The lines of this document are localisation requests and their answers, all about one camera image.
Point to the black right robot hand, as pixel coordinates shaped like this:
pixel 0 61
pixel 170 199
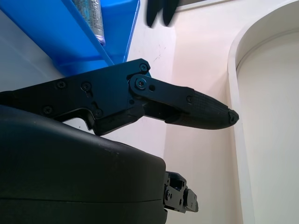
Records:
pixel 70 175

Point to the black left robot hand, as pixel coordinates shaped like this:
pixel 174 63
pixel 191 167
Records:
pixel 168 11

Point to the purple roll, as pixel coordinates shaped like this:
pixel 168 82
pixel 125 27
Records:
pixel 93 18

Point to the white tray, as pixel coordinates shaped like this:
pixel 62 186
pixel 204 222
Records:
pixel 233 70

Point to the blue plastic tray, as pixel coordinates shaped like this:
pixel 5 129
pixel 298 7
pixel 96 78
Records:
pixel 58 28

